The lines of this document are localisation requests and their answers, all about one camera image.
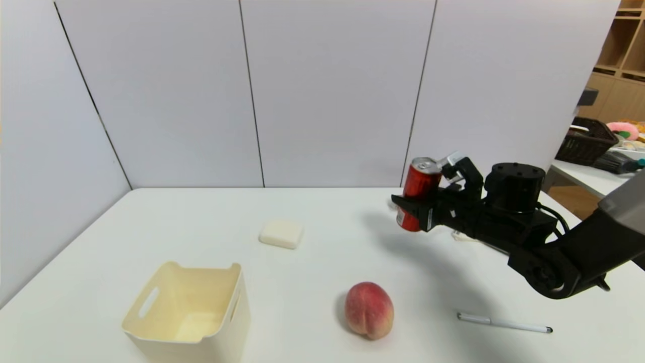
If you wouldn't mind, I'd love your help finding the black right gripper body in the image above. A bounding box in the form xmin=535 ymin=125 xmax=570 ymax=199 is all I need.
xmin=418 ymin=187 xmax=483 ymax=232

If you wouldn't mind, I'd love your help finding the red soda can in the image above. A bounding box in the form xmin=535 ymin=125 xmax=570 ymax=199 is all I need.
xmin=396 ymin=157 xmax=443 ymax=232

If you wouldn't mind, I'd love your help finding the cream white plastic box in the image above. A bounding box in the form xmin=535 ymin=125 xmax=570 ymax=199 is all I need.
xmin=122 ymin=261 xmax=251 ymax=363

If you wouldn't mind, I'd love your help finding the pink peach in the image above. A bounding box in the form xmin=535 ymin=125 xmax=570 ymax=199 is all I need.
xmin=345 ymin=282 xmax=395 ymax=340

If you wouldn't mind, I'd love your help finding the white pen with black tip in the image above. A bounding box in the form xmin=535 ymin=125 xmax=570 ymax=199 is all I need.
xmin=457 ymin=312 xmax=553 ymax=334

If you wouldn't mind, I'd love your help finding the white soap bar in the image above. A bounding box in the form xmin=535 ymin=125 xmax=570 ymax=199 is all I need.
xmin=259 ymin=219 xmax=305 ymax=250

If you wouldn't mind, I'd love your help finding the white side table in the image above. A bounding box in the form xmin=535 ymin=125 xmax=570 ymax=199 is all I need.
xmin=542 ymin=151 xmax=645 ymax=200

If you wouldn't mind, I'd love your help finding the dark wicker basket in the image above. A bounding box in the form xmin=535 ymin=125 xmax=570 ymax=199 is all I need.
xmin=555 ymin=117 xmax=619 ymax=166

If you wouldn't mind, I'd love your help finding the black tool on side table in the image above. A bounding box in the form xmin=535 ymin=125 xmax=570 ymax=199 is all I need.
xmin=594 ymin=151 xmax=636 ymax=174

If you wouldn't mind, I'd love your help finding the pink plush toy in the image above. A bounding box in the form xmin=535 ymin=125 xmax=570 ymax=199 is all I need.
xmin=606 ymin=122 xmax=639 ymax=142

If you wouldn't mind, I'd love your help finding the wooden shelf unit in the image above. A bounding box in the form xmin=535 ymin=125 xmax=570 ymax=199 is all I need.
xmin=578 ymin=0 xmax=645 ymax=122

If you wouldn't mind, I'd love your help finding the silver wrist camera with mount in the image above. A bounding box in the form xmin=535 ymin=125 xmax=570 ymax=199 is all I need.
xmin=437 ymin=153 xmax=484 ymax=200

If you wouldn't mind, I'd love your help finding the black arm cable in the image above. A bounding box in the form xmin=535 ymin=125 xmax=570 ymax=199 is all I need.
xmin=537 ymin=202 xmax=570 ymax=237

